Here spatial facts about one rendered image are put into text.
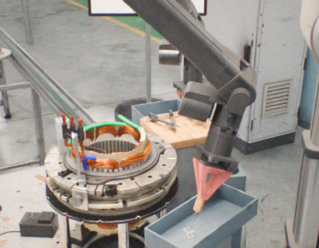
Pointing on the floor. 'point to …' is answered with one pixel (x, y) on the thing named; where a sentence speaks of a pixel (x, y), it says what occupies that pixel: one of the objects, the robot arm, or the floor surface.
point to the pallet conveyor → (25, 70)
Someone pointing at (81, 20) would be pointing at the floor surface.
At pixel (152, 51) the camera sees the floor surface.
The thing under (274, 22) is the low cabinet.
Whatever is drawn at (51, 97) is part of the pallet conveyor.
